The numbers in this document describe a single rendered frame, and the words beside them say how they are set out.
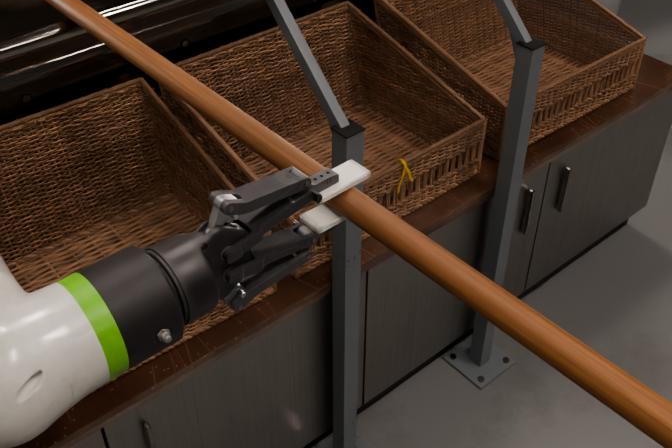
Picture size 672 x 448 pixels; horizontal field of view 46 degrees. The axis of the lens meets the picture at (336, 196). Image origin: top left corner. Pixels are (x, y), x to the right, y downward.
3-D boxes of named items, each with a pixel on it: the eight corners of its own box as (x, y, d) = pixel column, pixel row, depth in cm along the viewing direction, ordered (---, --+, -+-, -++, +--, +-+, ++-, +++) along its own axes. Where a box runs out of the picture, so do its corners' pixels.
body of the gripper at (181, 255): (130, 231, 69) (219, 188, 74) (144, 301, 74) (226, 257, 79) (177, 276, 64) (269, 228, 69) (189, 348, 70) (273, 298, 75)
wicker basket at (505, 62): (365, 85, 219) (367, -11, 202) (502, 27, 247) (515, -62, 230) (499, 165, 189) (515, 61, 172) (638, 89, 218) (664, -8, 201)
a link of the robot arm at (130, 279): (141, 398, 66) (124, 320, 60) (75, 319, 73) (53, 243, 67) (203, 360, 69) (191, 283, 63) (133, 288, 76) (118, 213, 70)
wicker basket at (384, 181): (165, 173, 187) (148, 68, 170) (347, 93, 216) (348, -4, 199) (295, 284, 158) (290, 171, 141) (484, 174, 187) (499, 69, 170)
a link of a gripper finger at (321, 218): (318, 229, 78) (318, 235, 79) (370, 201, 82) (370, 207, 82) (299, 214, 80) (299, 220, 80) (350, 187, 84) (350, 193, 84)
